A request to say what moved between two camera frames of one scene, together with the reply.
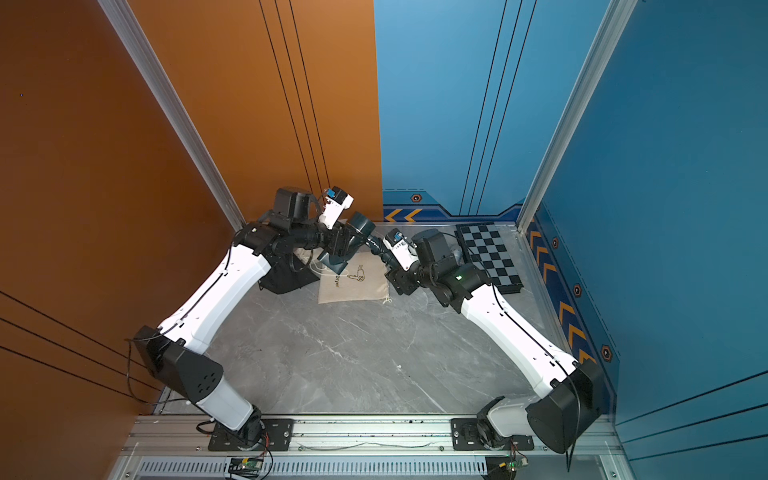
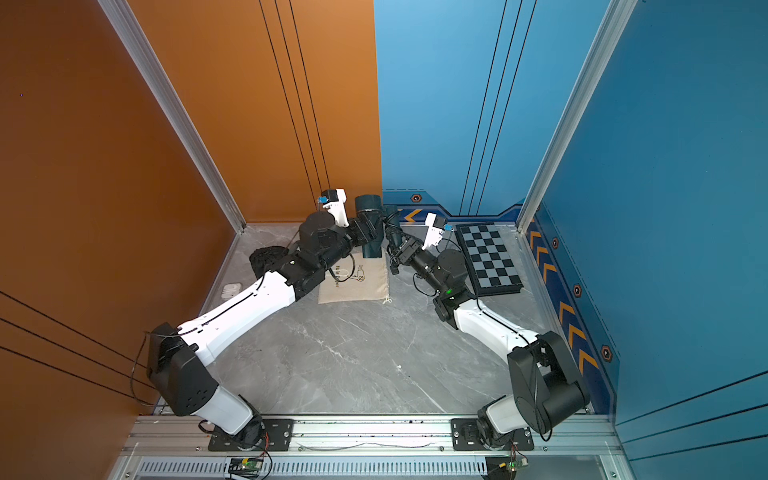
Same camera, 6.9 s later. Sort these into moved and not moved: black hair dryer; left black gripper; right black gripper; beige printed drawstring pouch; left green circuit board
Moved: right black gripper; left black gripper; black hair dryer
Not moved: left green circuit board; beige printed drawstring pouch
